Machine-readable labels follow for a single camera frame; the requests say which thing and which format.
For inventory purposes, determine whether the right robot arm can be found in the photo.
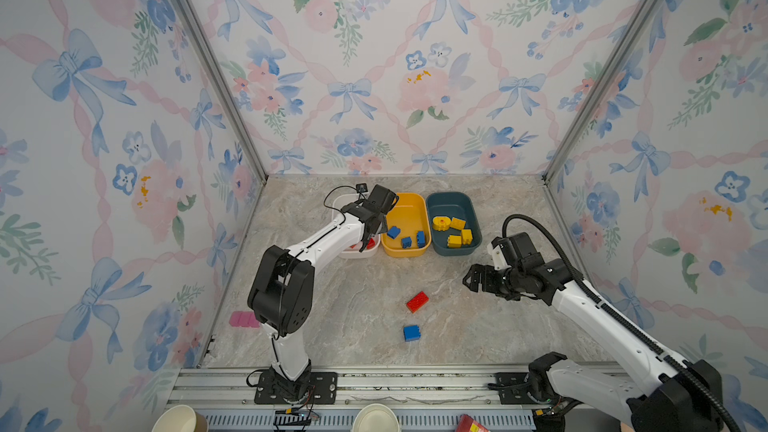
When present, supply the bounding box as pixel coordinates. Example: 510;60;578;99
463;259;739;431

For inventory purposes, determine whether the pink lego brick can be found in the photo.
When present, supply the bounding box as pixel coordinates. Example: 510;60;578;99
229;311;260;329

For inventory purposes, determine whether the white bowl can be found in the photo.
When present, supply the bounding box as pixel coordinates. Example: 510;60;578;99
351;404;401;432

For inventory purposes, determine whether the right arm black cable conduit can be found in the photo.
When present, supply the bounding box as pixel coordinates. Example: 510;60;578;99
502;213;742;432

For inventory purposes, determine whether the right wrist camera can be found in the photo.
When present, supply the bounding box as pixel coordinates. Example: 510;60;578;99
489;232;544;273

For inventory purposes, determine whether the yellow plastic container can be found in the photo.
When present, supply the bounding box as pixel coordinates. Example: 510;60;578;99
382;192;432;258

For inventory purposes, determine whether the white plastic container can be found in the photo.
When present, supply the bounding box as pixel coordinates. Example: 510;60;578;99
332;193;381;259

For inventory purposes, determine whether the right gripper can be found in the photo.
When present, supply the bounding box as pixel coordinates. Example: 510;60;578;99
461;264;523;299

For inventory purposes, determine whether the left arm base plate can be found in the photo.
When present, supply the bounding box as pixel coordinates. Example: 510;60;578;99
254;369;338;406

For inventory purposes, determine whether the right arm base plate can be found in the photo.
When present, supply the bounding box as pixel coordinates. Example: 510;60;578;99
494;371;582;406

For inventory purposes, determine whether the yellow duck lego piece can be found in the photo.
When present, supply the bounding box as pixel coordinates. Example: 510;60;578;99
432;216;452;232

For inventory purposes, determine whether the yellow lego brick cube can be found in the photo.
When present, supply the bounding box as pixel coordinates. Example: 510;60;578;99
447;235;463;249

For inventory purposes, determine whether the aluminium corner post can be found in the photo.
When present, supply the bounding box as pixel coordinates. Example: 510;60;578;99
541;0;663;186
170;0;268;186

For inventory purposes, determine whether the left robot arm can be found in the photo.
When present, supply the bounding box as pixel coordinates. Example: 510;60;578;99
247;185;399;406

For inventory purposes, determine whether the yellow lego brick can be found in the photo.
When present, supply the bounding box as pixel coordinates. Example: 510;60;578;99
461;229;474;246
450;217;466;230

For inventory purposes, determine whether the dark teal plastic container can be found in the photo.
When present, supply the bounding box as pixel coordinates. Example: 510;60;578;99
426;191;482;256

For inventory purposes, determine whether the left aluminium corner post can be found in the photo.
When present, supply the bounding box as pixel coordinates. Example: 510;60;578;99
170;0;268;186

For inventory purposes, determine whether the right aluminium corner post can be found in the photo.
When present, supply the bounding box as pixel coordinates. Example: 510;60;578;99
541;0;663;186

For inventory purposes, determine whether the red packet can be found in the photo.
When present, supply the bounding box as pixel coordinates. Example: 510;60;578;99
455;414;489;432

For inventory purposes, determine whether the aluminium mounting rail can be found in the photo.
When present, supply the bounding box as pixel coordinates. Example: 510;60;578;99
164;365;631;415

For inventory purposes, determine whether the paper cup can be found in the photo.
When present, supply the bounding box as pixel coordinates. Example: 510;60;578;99
151;405;209;432

